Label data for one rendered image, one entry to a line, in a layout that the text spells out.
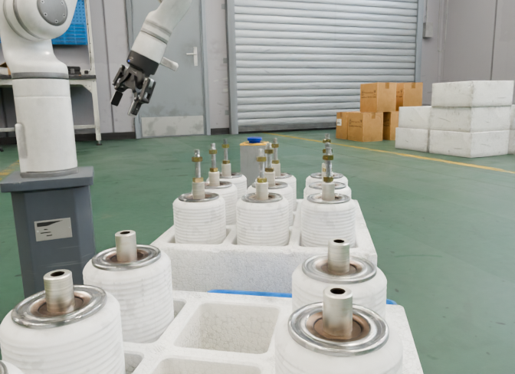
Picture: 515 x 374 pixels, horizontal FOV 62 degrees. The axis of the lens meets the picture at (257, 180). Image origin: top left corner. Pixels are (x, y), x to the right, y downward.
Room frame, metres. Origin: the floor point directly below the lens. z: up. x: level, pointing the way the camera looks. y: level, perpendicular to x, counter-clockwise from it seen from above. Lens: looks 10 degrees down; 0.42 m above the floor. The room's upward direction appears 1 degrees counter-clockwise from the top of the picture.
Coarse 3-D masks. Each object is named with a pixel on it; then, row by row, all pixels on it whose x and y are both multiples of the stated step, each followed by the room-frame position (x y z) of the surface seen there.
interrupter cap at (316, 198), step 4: (308, 196) 0.74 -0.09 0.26; (312, 196) 0.75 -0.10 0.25; (316, 196) 0.75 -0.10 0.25; (320, 196) 0.75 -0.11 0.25; (336, 196) 0.74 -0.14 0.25; (340, 196) 0.74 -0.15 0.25; (344, 196) 0.74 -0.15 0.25; (348, 196) 0.73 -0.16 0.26; (308, 200) 0.72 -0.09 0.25; (312, 200) 0.71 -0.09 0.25; (316, 200) 0.71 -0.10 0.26; (320, 200) 0.71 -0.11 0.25; (324, 200) 0.73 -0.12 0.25; (332, 200) 0.72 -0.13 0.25; (336, 200) 0.71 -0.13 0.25; (340, 200) 0.71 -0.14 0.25; (344, 200) 0.71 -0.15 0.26; (348, 200) 0.71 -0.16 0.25; (328, 204) 0.70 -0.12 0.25
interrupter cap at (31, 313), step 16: (80, 288) 0.38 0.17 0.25; (96, 288) 0.37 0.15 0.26; (16, 304) 0.34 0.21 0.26; (32, 304) 0.34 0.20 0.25; (80, 304) 0.35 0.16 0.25; (96, 304) 0.34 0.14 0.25; (16, 320) 0.31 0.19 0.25; (32, 320) 0.32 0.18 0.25; (48, 320) 0.32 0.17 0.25; (64, 320) 0.31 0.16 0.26
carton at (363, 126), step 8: (352, 112) 4.66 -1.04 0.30; (360, 112) 4.58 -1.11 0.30; (368, 112) 4.51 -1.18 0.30; (376, 112) 4.45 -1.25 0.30; (352, 120) 4.60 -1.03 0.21; (360, 120) 4.44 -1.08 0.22; (368, 120) 4.41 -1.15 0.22; (376, 120) 4.44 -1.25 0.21; (352, 128) 4.59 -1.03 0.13; (360, 128) 4.44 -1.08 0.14; (368, 128) 4.41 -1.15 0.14; (376, 128) 4.44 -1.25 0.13; (352, 136) 4.59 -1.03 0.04; (360, 136) 4.44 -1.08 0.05; (368, 136) 4.41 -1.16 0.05; (376, 136) 4.45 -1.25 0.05
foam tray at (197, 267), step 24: (360, 216) 0.87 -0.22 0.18; (168, 240) 0.74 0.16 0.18; (360, 240) 0.72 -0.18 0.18; (192, 264) 0.69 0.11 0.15; (216, 264) 0.69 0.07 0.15; (240, 264) 0.68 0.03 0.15; (264, 264) 0.67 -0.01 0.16; (288, 264) 0.67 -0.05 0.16; (192, 288) 0.69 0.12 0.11; (216, 288) 0.69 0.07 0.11; (240, 288) 0.68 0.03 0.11; (264, 288) 0.67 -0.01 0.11; (288, 288) 0.67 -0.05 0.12
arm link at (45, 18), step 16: (16, 0) 0.73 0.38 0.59; (32, 0) 0.73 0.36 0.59; (48, 0) 0.75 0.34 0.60; (64, 0) 0.78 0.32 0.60; (16, 16) 0.74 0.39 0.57; (32, 16) 0.73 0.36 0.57; (48, 16) 0.75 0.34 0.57; (64, 16) 0.77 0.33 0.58; (32, 32) 0.75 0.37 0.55; (48, 32) 0.75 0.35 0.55
